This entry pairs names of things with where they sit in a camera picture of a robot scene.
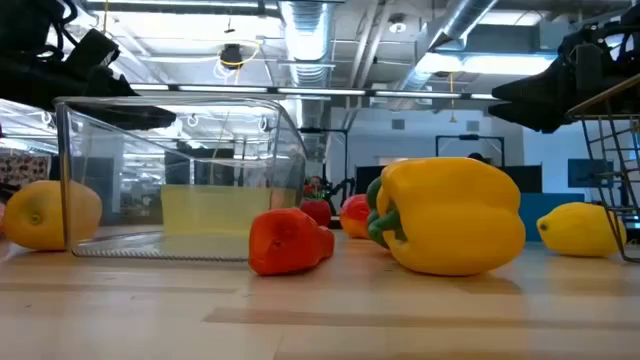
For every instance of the blue screen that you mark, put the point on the blue screen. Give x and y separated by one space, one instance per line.
582 172

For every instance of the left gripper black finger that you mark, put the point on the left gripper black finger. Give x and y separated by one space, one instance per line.
95 52
130 112

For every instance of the red-orange stickered toy tomato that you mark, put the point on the red-orange stickered toy tomato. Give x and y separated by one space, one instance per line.
354 215

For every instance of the clear plastic bin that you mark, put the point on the clear plastic bin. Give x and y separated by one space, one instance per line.
100 175

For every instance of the orange-yellow toy lemon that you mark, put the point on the orange-yellow toy lemon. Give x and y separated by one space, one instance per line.
35 215

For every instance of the linear ceiling light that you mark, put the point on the linear ceiling light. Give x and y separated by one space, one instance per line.
320 91

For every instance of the orange-red toy carrot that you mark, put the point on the orange-red toy carrot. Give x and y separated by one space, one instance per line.
285 242

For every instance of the black workstation frame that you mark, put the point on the black workstation frame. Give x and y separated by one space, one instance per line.
470 136
322 130

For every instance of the person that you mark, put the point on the person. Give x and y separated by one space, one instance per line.
315 181
477 157

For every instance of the yellow toy lemon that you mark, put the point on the yellow toy lemon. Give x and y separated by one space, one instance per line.
575 230

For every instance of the black ceiling camera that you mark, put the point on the black ceiling camera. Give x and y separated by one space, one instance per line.
231 54

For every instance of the silver ventilation duct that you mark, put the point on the silver ventilation duct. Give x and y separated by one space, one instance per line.
305 40
460 20

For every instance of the black monitor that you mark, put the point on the black monitor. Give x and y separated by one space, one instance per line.
527 179
367 180

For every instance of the blue plastic bin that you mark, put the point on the blue plastic bin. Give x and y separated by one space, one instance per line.
550 200

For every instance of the yellow toy bell pepper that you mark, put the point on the yellow toy bell pepper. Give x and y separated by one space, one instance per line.
450 215

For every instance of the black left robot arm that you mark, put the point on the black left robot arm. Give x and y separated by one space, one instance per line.
25 25

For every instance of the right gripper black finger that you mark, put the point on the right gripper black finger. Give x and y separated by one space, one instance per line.
540 87
540 117

